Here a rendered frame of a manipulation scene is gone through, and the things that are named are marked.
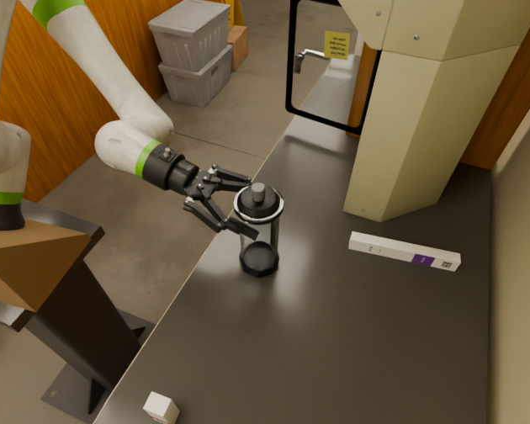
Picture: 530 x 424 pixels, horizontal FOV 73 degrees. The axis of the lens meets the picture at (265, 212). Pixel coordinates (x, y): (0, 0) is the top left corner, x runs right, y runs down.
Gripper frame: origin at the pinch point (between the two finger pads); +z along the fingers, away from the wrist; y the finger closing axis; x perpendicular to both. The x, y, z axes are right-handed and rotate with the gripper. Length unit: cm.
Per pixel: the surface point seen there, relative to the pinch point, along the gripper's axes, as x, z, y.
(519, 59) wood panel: -29, 41, 62
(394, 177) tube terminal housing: -6.0, 25.5, 25.6
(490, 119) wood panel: -11, 47, 62
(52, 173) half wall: 147, -145, 61
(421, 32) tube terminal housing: -37.6, 12.3, 25.7
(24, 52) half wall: 77, -164, 83
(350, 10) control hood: -35.8, -1.1, 25.9
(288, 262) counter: 15.8, 12.0, 2.8
